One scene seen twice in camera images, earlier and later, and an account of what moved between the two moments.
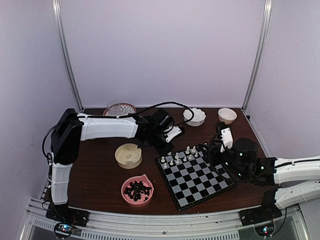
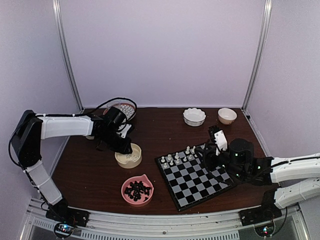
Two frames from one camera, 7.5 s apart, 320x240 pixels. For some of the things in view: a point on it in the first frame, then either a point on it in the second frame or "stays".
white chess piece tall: x=187 y=151 stays
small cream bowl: x=227 y=115 stays
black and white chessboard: x=191 y=178 stays
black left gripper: x=169 y=148 to x=124 y=148
